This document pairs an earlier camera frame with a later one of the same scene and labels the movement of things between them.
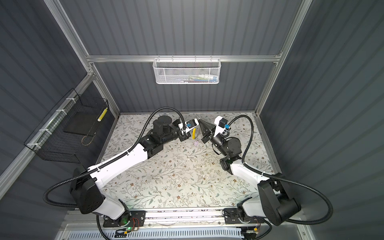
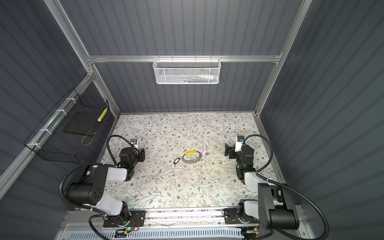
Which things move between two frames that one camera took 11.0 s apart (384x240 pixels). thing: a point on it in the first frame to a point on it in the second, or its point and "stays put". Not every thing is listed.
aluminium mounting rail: [185, 217] stays put
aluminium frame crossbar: [136, 58] stays put
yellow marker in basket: [102, 114] stays put
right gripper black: [206, 127] to [232, 152]
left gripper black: [185, 137] to [141, 156]
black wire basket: [66, 134] stays put
